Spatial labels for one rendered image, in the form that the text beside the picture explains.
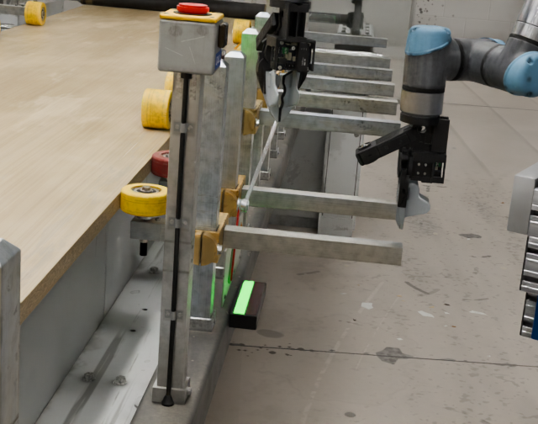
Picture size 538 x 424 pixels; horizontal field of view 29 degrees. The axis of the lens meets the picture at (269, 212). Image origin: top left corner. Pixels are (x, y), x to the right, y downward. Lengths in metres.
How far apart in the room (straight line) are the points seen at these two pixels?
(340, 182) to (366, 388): 1.48
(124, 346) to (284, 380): 1.43
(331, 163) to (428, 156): 2.62
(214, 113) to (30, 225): 0.32
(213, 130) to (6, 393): 0.99
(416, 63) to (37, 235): 0.74
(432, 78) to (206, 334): 0.59
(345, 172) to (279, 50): 2.70
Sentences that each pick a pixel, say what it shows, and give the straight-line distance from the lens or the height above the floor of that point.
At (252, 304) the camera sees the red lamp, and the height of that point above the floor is 0.70.
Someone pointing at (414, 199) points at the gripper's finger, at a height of 0.87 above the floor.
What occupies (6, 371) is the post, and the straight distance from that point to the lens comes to 0.65.
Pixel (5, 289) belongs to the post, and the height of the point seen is 1.13.
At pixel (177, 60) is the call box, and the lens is 1.30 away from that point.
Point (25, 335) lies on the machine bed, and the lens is 1.47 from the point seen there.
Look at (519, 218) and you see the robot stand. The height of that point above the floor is 0.93.
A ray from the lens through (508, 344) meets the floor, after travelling 3.69.
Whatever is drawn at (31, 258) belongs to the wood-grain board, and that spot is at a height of 0.90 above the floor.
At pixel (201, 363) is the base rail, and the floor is 0.70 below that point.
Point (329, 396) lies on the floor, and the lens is 3.13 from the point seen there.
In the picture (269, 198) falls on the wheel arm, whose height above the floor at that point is 0.85.
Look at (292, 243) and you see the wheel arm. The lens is 1.67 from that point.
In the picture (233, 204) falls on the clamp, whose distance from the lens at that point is 1.85.
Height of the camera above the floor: 1.35
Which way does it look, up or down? 16 degrees down
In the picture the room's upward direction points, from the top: 5 degrees clockwise
